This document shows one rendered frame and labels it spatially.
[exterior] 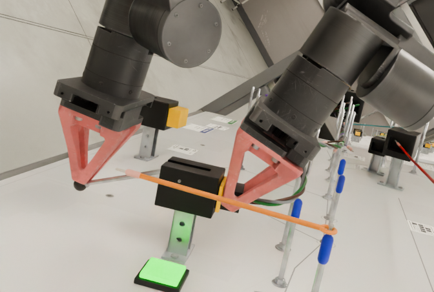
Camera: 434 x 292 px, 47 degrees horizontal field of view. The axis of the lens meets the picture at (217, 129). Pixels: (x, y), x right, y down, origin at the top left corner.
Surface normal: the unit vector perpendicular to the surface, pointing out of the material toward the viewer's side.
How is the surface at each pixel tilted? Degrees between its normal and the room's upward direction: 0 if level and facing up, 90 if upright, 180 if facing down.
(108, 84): 78
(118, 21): 86
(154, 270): 48
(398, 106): 108
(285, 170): 102
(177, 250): 85
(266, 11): 90
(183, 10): 59
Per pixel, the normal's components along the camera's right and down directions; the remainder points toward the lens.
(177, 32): 0.58, 0.38
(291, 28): -0.33, 0.03
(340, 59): -0.05, 0.21
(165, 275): 0.18, -0.96
